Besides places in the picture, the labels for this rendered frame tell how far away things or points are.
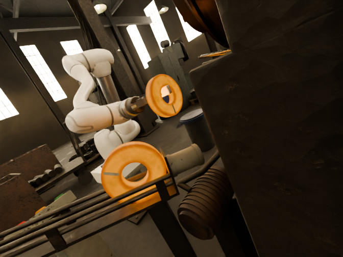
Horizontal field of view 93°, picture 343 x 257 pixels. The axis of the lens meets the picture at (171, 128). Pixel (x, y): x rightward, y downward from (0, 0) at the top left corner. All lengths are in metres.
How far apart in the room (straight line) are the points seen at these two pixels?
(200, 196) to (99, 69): 1.05
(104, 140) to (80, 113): 0.66
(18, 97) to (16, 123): 1.44
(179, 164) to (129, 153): 0.12
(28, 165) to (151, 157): 3.81
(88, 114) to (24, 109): 11.68
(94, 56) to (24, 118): 11.16
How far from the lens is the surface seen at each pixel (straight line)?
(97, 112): 0.75
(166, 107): 0.57
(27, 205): 2.62
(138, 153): 0.39
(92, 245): 0.83
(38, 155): 4.15
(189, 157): 0.42
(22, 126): 12.23
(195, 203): 0.52
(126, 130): 1.41
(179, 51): 8.72
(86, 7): 4.01
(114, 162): 0.40
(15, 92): 12.59
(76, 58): 1.25
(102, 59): 1.28
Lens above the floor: 0.87
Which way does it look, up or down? 16 degrees down
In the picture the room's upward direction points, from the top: 25 degrees counter-clockwise
